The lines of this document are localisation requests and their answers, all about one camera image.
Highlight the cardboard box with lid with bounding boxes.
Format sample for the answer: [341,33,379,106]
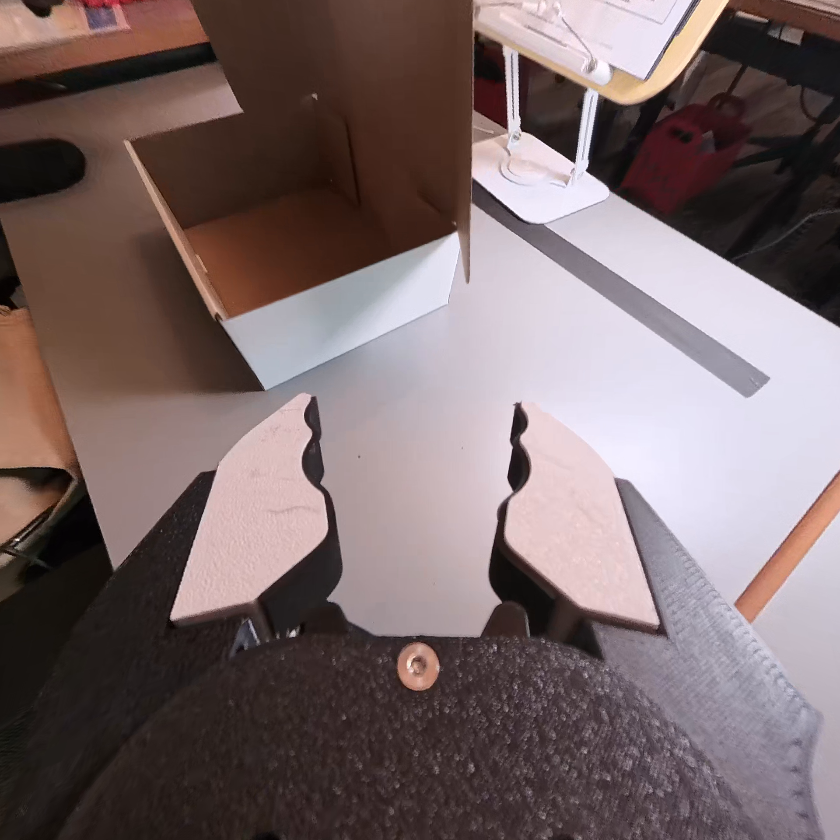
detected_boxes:
[123,0,475,391]

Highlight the instruction sheet on stand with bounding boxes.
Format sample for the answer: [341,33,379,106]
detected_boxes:
[474,0,731,107]

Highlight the black rounded object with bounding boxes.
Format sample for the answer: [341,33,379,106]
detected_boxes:
[0,139,88,203]

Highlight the grey tape strip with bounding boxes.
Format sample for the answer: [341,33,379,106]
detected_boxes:
[472,187,770,399]

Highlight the printed instruction sheet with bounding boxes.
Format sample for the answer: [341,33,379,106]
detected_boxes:
[476,0,702,81]

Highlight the brown wooden table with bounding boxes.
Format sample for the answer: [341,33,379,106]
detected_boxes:
[0,0,217,93]

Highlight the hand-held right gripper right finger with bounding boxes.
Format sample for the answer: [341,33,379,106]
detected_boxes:
[489,400,662,649]

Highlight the red felt bag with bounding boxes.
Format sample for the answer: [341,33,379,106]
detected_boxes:
[620,92,752,214]

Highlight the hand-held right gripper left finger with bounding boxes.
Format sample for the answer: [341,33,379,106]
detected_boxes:
[168,392,345,643]

